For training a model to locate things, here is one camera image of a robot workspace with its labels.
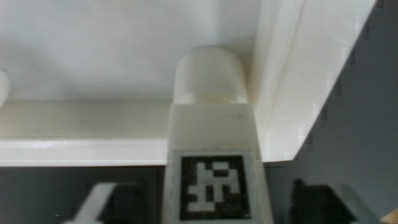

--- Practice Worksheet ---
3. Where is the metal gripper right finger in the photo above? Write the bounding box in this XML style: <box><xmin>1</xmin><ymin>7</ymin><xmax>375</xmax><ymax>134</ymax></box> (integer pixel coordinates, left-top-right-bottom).
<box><xmin>289</xmin><ymin>179</ymin><xmax>382</xmax><ymax>224</ymax></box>

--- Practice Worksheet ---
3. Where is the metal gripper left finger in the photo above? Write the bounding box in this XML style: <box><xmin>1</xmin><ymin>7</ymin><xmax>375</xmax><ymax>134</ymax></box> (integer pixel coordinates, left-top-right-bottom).
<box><xmin>62</xmin><ymin>181</ymin><xmax>156</xmax><ymax>224</ymax></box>

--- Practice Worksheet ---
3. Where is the white table leg front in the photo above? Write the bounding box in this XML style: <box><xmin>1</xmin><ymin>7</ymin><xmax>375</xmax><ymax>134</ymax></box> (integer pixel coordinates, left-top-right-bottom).
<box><xmin>161</xmin><ymin>46</ymin><xmax>273</xmax><ymax>224</ymax></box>

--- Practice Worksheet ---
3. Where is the white square tabletop part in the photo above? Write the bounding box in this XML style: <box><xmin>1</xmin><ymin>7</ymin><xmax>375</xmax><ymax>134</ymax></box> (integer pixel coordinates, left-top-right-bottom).
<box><xmin>0</xmin><ymin>0</ymin><xmax>376</xmax><ymax>167</ymax></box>

